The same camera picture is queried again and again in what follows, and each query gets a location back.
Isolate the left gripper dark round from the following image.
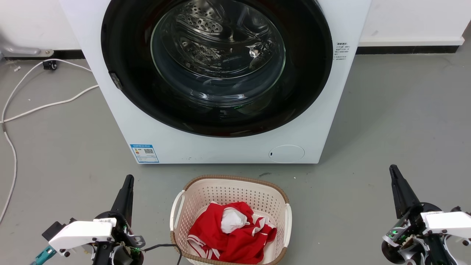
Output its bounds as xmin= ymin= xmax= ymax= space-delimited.
xmin=92 ymin=175 xmax=145 ymax=265

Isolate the right gripper dark round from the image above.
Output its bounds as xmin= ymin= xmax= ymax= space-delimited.
xmin=381 ymin=165 xmax=471 ymax=265

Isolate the white front-load washing machine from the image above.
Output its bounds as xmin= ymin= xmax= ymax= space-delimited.
xmin=59 ymin=0 xmax=372 ymax=165

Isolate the round black glass washer door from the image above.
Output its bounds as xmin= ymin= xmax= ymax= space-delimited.
xmin=100 ymin=0 xmax=333 ymax=138

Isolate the blue energy label sticker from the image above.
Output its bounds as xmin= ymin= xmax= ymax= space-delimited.
xmin=130 ymin=144 xmax=160 ymax=163

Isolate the white wicker-trimmed laundry basket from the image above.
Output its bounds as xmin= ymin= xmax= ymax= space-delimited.
xmin=170 ymin=175 xmax=293 ymax=265

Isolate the white crumpled garment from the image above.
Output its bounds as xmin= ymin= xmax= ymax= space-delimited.
xmin=220 ymin=207 xmax=248 ymax=234

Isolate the red white-striped garment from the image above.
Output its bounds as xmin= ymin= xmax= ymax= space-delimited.
xmin=187 ymin=201 xmax=277 ymax=265

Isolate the round white filter cover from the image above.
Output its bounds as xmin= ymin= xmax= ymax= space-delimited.
xmin=268 ymin=145 xmax=305 ymax=164

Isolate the black skirting strip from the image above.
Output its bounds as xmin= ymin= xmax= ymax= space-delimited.
xmin=355 ymin=45 xmax=461 ymax=55
xmin=3 ymin=49 xmax=86 ymax=61

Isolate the black text sticker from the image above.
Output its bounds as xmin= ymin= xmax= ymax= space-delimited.
xmin=333 ymin=42 xmax=350 ymax=61

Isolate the stainless steel washer drum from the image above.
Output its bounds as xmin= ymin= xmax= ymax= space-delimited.
xmin=150 ymin=0 xmax=287 ymax=108

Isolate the teal cable connector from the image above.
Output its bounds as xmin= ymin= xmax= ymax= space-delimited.
xmin=30 ymin=246 xmax=57 ymax=265

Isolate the white floor cable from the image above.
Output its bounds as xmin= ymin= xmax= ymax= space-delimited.
xmin=0 ymin=58 xmax=93 ymax=124
xmin=0 ymin=85 xmax=99 ymax=225

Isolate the grey metal pipe bracket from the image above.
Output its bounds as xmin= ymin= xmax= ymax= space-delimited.
xmin=0 ymin=39 xmax=55 ymax=59

